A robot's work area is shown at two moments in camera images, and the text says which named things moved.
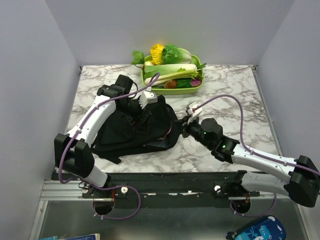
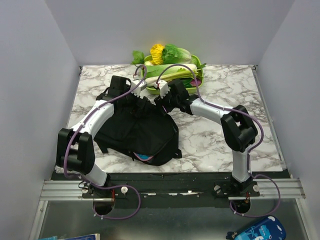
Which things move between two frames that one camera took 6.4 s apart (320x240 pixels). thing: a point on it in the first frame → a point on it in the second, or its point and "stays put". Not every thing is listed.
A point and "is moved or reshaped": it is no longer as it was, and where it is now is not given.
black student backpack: [117, 136] is moved or reshaped
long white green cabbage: [151, 70] stays put
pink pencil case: [170, 130] → [143, 157]
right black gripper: [185, 127] → [162, 102]
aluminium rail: [69, 189] stays put
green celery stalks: [184, 73] stays put
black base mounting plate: [172, 190] stays put
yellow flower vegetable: [156, 51] stays put
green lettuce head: [172, 54] stays put
